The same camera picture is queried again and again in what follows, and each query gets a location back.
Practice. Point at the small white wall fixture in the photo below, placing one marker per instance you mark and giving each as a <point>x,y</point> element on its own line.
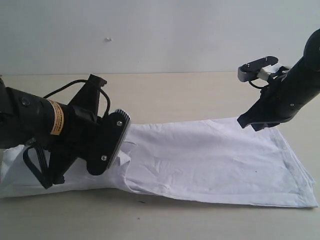
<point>108,39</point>

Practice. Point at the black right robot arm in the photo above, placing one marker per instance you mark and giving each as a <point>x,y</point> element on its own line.
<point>306,71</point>

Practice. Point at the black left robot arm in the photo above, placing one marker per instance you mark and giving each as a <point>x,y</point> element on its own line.
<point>54,133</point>

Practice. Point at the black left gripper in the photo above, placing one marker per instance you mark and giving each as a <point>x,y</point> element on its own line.
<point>80,128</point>

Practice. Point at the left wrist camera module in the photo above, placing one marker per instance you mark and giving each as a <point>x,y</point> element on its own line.
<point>106,144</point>

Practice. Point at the white t-shirt with red lettering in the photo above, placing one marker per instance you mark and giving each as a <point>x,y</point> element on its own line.
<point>210,161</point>

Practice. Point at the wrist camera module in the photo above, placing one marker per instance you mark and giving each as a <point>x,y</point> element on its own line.
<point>106,144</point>
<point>265,68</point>

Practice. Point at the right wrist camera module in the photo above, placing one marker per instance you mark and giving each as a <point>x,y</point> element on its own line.
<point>265,68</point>

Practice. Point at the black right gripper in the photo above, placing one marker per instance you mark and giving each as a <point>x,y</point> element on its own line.
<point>278,103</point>

